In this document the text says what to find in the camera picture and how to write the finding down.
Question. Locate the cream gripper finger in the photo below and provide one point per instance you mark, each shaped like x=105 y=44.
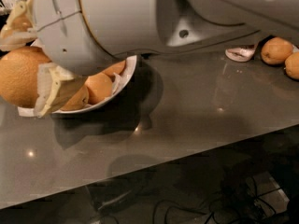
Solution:
x=19 y=28
x=55 y=87

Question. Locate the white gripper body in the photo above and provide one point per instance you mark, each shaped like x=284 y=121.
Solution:
x=61 y=28

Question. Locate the orange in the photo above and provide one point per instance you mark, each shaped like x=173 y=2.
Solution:
x=78 y=101
x=115 y=68
x=99 y=87
x=292 y=66
x=18 y=75
x=276 y=50

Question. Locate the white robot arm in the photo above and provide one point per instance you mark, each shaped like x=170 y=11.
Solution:
x=127 y=27

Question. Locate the white ceramic bowl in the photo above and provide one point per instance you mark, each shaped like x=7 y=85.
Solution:
x=127 y=72

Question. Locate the white paper liner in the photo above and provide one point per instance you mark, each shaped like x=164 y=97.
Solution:
x=117 y=86

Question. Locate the clear water bottle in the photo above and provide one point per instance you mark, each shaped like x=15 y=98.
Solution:
x=241 y=54

